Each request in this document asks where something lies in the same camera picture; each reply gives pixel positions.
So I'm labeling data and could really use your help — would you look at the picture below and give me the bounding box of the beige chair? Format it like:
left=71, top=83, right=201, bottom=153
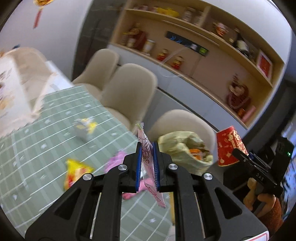
left=72, top=49, right=119, bottom=100
left=147, top=109, right=218, bottom=162
left=99, top=63, right=158, bottom=134

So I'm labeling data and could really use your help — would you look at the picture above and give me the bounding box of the red gold hanging ornament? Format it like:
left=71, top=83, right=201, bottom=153
left=33, top=0, right=54, bottom=29

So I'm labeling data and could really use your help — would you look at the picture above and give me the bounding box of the green grid tablecloth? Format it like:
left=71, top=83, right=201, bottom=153
left=0, top=85, right=176, bottom=241

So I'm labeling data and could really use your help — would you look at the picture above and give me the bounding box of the pink patterned wrapper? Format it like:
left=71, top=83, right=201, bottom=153
left=136, top=123, right=166, bottom=208

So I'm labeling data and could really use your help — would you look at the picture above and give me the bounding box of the red paper cup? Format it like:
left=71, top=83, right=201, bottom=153
left=216, top=126, right=248, bottom=167

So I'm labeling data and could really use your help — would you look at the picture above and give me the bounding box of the black power strip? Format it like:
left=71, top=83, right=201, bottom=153
left=165, top=31, right=209, bottom=57

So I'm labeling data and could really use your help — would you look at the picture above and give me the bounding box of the near beige chair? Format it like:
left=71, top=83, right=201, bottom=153
left=147, top=109, right=218, bottom=162

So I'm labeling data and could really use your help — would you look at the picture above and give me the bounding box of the yellow red candy wrapper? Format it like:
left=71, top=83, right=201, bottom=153
left=64, top=159, right=94, bottom=191

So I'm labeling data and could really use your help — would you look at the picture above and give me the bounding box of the far beige chair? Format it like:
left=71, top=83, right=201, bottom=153
left=72, top=49, right=119, bottom=100

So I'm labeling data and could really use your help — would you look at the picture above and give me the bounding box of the red doll figurine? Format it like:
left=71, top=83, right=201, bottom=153
left=226, top=74, right=251, bottom=118

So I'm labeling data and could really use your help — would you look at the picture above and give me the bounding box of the green trash bag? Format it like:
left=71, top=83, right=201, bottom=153
left=158, top=131, right=214, bottom=176

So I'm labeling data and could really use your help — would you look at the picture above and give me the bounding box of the pink sausage toy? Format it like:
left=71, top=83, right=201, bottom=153
left=104, top=150, right=149, bottom=201

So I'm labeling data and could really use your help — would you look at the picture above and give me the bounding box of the middle beige chair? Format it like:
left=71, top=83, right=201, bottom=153
left=99, top=63, right=158, bottom=134

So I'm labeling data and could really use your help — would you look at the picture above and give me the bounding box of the right hand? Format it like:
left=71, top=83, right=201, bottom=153
left=243, top=178, right=277, bottom=218

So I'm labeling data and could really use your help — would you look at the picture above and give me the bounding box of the wooden shelf cabinet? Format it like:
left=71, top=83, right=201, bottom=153
left=108, top=1, right=292, bottom=136

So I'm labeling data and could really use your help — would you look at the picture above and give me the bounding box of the white cartoon paper bag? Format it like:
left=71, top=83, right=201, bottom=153
left=1, top=47, right=73, bottom=137

